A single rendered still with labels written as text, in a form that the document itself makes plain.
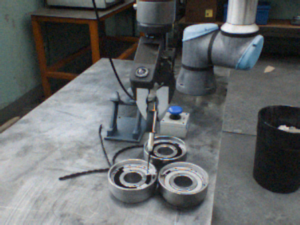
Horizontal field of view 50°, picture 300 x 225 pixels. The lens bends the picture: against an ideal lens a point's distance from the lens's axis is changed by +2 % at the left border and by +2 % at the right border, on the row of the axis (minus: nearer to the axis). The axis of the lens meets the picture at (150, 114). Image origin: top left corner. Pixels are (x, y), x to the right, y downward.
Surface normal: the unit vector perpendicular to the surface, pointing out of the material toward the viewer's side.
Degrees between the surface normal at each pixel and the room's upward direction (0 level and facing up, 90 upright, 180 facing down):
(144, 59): 31
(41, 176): 0
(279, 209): 0
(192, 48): 90
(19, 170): 0
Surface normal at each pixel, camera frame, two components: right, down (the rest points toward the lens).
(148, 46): -0.11, -0.53
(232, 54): -0.57, 0.42
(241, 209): 0.00, -0.89
